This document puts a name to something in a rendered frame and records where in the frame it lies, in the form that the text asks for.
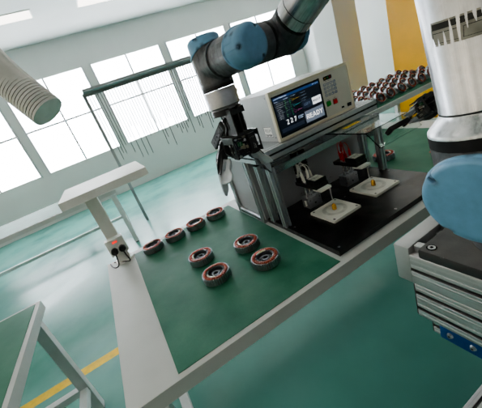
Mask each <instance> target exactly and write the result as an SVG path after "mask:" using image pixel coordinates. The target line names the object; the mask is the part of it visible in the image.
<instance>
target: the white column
mask: <svg viewBox="0 0 482 408"><path fill-rule="evenodd" d="M311 27H312V31H313V34H314V41H315V45H316V50H317V53H318V60H319V64H320V68H321V69H325V68H327V67H331V66H336V65H338V64H340V63H342V62H347V64H348V71H349V76H350V80H351V85H352V90H356V91H359V89H360V88H361V87H362V86H366V87H367V86H368V85H369V83H368V78H367V73H366V68H365V59H364V54H363V49H362V43H361V38H360V29H359V24H358V18H357V13H356V4H355V0H330V1H329V2H328V3H327V4H326V6H325V7H324V9H323V10H322V12H321V13H320V15H319V16H318V17H317V18H316V19H315V21H314V23H313V24H312V25H311Z"/></svg>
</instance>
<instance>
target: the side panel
mask: <svg viewBox="0 0 482 408"><path fill-rule="evenodd" d="M231 171H232V174H233V179H232V182H231V183H229V184H230V186H231V189H232V192H233V195H234V197H235V199H236V202H237V205H238V208H239V211H241V212H243V213H245V214H247V215H249V216H251V217H253V218H255V219H257V220H259V221H261V222H263V223H266V222H269V220H268V219H269V218H268V219H265V217H264V214H263V212H262V207H261V205H260V202H259V200H258V196H257V194H256V191H255V188H254V184H253V182H252V179H251V176H250V173H249V170H248V168H247V165H246V163H242V162H237V161H232V170H231Z"/></svg>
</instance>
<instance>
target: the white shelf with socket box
mask: <svg viewBox="0 0 482 408"><path fill-rule="evenodd" d="M147 174H149V173H148V171H147V168H146V167H145V166H143V165H142V164H139V163H138V162H136V161H134V162H132V163H129V164H126V165H124V166H122V167H120V168H116V169H114V170H112V171H110V172H107V173H105V174H103V175H100V176H98V177H95V178H93V179H91V180H89V181H85V182H83V183H82V184H79V185H76V186H74V187H72V188H69V189H66V190H65V191H64V193H63V195H62V197H61V199H60V201H59V203H58V206H59V208H60V209H61V211H62V212H63V211H65V210H69V209H70V208H72V207H75V206H77V205H79V204H82V203H84V202H85V204H86V205H87V208H88V209H89V210H90V212H91V214H92V216H93V218H94V219H95V221H96V222H97V224H98V226H99V228H100V229H101V231H102V232H103V234H104V236H105V238H106V240H105V241H104V243H105V246H106V248H107V250H108V251H109V253H110V254H111V256H112V257H116V258H117V261H115V262H114V263H117V264H118V267H119V266H120V265H121V264H124V263H126V262H128V261H131V259H132V258H133V257H134V253H129V251H128V249H129V247H128V245H127V243H126V242H125V240H124V238H123V236H122V234H121V233H119V234H118V232H117V230H116V228H115V227H114V226H113V223H112V221H111V220H110V218H109V216H108V214H107V213H106V211H105V209H104V207H103V206H102V204H101V202H100V200H99V198H98V196H100V195H102V194H104V193H107V192H109V191H111V190H113V189H116V188H118V187H120V186H123V185H125V184H127V183H130V182H131V181H135V180H137V179H139V178H140V177H143V176H146V175H147ZM110 265H111V266H112V264H110ZM112 267H113V266H112ZM118 267H113V268H114V269H116V268H118Z"/></svg>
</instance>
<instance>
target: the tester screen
mask: <svg viewBox="0 0 482 408"><path fill-rule="evenodd" d="M319 94H320V95H321V92H320V88H319V85H318V81H316V82H314V83H311V84H308V85H306V86H303V87H301V88H298V89H296V90H294V91H291V92H289V93H287V94H284V95H282V96H279V97H277V98H274V99H273V100H272V101H273V105H274V107H275V112H276V116H277V118H278V122H279V127H280V129H281V133H282V135H283V136H284V135H285V134H289V133H291V132H292V131H294V130H297V129H299V128H301V127H303V126H305V125H308V124H309V123H311V122H313V121H316V120H318V119H320V118H322V117H324V116H325V115H326V114H325V115H324V116H322V117H319V118H317V119H315V120H313V121H311V122H309V123H307V121H306V118H305V111H307V110H309V109H312V108H314V107H316V106H319V105H320V104H323V102H322V101H320V102H318V103H316V104H313V105H311V106H309V107H308V108H303V104H302V102H303V101H305V100H308V99H310V98H312V97H314V96H317V95H319ZM296 115H297V118H298V121H295V122H293V123H292V124H290V125H294V124H296V123H297V122H299V121H303V120H305V124H303V125H299V126H298V127H296V128H294V129H292V130H289V131H287V132H285V133H283V131H282V130H283V129H285V128H287V127H289V126H290V125H287V123H286V120H287V119H289V118H290V117H294V116H296Z"/></svg>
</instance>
